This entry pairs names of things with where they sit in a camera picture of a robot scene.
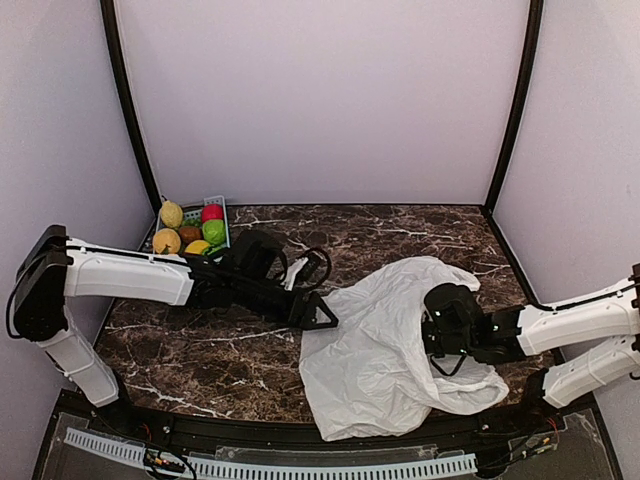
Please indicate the green round fruit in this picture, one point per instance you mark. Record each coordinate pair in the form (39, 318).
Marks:
(214, 232)

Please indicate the green fruit with dark patch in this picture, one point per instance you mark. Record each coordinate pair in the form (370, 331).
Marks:
(214, 249)

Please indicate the brown potato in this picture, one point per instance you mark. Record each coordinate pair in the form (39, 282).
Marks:
(189, 234)

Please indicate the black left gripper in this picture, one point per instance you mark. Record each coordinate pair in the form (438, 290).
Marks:
(307, 312)

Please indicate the yellow fruit slice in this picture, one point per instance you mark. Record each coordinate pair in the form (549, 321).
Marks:
(171, 215)

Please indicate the black right corner post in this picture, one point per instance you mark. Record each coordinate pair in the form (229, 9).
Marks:
(518, 103)

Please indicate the red apple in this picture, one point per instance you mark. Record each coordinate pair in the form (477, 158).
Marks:
(212, 212)

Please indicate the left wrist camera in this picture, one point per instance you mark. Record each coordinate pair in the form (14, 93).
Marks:
(303, 270)

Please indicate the black corner post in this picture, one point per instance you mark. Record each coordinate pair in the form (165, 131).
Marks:
(128, 109)
(518, 103)

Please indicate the white plastic bag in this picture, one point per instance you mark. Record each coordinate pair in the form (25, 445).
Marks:
(370, 376)

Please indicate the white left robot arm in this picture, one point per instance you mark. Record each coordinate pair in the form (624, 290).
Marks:
(252, 272)

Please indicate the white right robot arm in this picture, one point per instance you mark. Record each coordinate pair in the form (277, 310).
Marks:
(454, 324)

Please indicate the yellow lemon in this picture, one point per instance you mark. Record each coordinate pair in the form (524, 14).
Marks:
(197, 247)

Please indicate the light blue plastic basket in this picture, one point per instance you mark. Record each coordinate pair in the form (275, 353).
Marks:
(217, 200)

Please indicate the black left corner post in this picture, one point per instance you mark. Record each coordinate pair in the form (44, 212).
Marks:
(128, 109)

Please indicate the green grape bunch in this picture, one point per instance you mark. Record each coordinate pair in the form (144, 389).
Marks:
(192, 219)

